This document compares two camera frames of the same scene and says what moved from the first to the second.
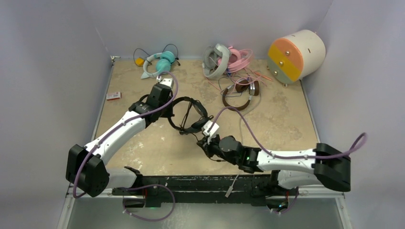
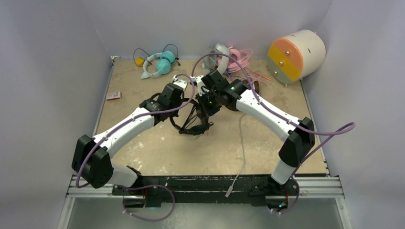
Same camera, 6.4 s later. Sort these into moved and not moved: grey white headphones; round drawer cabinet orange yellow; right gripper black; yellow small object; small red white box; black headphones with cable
Moved: black headphones with cable; right gripper black
Not moved: yellow small object; small red white box; grey white headphones; round drawer cabinet orange yellow
